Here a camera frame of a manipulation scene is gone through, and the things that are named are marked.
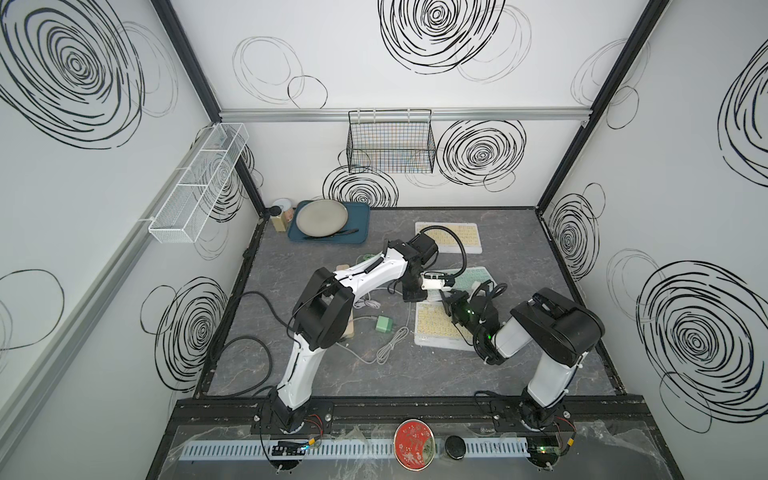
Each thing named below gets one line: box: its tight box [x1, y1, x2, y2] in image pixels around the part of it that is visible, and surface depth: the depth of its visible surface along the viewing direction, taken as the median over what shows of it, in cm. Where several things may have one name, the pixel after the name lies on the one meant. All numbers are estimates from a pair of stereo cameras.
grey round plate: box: [296, 199, 349, 237], surface depth 118 cm
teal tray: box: [288, 200, 370, 244], surface depth 115 cm
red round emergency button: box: [393, 418, 436, 472], surface depth 68 cm
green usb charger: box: [375, 315, 393, 333], surface depth 88 cm
